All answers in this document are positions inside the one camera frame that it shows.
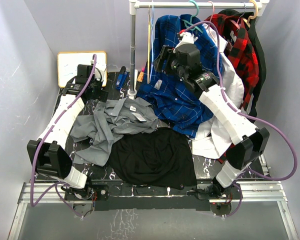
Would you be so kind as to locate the metal clothes rack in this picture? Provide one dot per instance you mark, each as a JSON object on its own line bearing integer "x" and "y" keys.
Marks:
{"x": 258, "y": 6}

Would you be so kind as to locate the red black plaid shirt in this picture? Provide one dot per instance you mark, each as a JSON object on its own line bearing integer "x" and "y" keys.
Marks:
{"x": 240, "y": 52}

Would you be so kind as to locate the blue stapler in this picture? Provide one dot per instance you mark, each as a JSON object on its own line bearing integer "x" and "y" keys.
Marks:
{"x": 121, "y": 79}

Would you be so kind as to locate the yellow framed whiteboard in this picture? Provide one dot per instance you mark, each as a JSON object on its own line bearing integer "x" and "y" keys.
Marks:
{"x": 67, "y": 63}

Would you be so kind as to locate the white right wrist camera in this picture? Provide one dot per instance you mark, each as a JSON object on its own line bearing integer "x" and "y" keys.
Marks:
{"x": 184, "y": 38}

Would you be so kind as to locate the blue plaid shirt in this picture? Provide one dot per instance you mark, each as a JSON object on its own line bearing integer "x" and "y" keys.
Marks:
{"x": 170, "y": 98}

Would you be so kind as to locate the light blue wire hanger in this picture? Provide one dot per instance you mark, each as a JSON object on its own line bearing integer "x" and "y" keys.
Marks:
{"x": 152, "y": 30}

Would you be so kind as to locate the grey shirt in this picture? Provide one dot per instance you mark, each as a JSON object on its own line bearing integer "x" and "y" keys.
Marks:
{"x": 110, "y": 121}

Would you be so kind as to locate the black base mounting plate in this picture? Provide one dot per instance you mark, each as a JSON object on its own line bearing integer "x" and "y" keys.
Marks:
{"x": 105, "y": 196}

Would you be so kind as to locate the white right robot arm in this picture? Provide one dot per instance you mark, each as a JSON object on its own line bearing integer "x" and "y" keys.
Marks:
{"x": 249, "y": 142}

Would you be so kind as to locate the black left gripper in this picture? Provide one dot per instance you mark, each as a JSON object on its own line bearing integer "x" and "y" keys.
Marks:
{"x": 100, "y": 94}

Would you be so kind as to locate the white shirt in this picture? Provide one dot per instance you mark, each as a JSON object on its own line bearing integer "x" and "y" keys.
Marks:
{"x": 212, "y": 139}

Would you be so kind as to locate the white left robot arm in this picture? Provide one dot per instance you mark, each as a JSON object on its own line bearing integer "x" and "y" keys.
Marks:
{"x": 47, "y": 154}

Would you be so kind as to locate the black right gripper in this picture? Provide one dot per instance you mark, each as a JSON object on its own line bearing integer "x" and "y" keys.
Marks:
{"x": 158, "y": 63}

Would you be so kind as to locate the black hanging garment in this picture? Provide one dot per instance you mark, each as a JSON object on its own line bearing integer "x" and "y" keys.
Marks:
{"x": 252, "y": 33}

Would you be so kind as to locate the black shirt on table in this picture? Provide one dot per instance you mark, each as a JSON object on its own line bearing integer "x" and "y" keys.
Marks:
{"x": 162, "y": 158}

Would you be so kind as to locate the aluminium frame rail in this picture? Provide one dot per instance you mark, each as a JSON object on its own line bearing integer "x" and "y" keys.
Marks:
{"x": 43, "y": 213}

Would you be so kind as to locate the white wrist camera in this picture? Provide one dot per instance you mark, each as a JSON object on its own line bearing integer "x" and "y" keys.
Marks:
{"x": 100, "y": 72}
{"x": 184, "y": 38}

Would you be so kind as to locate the orange small object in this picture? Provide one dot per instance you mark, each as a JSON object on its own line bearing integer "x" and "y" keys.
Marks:
{"x": 140, "y": 77}

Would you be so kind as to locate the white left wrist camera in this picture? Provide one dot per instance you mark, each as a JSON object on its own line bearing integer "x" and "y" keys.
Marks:
{"x": 100, "y": 72}

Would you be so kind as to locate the teal plastic hanger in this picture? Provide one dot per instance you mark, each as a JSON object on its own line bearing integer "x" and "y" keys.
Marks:
{"x": 190, "y": 22}

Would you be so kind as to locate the yellow plastic hanger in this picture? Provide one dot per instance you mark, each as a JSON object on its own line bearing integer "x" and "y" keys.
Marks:
{"x": 148, "y": 46}

